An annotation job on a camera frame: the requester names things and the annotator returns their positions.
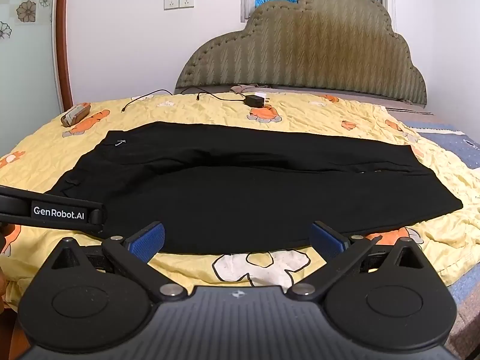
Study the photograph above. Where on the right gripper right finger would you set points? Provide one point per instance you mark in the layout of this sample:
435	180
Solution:
341	254

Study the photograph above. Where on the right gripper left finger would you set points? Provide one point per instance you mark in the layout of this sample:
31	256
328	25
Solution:
130	256

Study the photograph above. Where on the black pants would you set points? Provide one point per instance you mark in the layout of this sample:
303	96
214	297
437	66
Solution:
232	190

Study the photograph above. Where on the yellow carrot print bedsheet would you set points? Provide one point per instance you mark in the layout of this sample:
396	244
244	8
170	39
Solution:
450	242

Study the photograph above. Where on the brown wallet case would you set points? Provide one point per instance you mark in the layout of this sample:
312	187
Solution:
76	114

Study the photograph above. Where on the black power adapter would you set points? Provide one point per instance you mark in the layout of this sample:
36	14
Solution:
254	101

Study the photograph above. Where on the blue patterned mattress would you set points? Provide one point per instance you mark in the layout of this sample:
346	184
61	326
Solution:
450	138

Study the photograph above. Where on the olive padded headboard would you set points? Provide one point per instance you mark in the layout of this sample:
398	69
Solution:
346	45

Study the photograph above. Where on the white double wall socket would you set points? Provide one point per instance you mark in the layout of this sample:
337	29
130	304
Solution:
177	4

